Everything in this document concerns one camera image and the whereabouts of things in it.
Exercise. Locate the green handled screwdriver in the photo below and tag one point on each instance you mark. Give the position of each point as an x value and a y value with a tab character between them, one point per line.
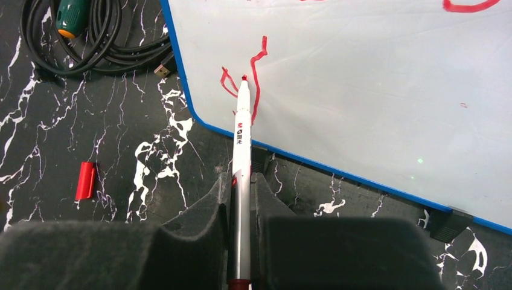
72	17

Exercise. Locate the white red whiteboard marker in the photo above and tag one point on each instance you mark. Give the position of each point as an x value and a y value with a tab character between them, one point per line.
239	254

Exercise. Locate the blue framed whiteboard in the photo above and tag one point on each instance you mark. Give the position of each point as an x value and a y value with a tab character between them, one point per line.
413	97

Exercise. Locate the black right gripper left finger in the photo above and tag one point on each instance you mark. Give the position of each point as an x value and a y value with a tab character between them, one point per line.
187	252

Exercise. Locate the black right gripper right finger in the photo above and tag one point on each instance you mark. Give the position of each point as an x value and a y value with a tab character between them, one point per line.
290	251

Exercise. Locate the red marker cap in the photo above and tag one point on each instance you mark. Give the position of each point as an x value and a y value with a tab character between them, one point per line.
86	181

